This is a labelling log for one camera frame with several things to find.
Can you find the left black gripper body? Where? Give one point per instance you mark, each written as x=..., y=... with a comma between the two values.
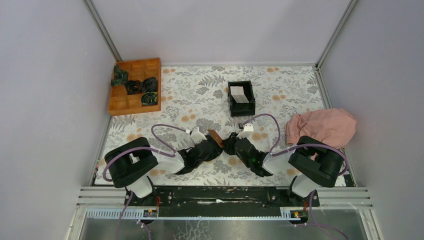
x=213, y=155

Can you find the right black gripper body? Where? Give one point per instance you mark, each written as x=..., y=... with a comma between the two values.
x=230, y=149

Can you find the brown leather card holder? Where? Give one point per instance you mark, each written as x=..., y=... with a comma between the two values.
x=216, y=137

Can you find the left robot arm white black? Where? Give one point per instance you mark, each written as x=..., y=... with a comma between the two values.
x=128, y=165

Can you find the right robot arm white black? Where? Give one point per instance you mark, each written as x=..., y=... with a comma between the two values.
x=319, y=164

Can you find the black card box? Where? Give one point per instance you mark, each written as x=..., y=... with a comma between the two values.
x=240, y=110

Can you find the stack of credit cards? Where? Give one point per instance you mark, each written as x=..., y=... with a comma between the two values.
x=238, y=94

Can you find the floral patterned table mat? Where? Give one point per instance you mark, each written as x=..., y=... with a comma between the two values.
x=198, y=96

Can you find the green black rolled sock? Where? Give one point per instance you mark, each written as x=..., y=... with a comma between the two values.
x=149, y=99

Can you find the black rolled sock right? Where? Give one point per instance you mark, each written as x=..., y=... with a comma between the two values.
x=150, y=85

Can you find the pink crumpled cloth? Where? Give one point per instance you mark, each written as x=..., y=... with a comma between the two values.
x=334, y=127

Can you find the orange wooden compartment tray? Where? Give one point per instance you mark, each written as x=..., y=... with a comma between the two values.
x=122, y=104

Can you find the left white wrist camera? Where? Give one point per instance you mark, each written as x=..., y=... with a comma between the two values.
x=195, y=135

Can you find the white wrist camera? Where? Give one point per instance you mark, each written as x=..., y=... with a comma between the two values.
x=246, y=132
x=195, y=135

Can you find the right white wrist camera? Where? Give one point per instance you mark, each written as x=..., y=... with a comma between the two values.
x=246, y=132

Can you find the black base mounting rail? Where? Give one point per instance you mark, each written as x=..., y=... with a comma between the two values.
x=221, y=201

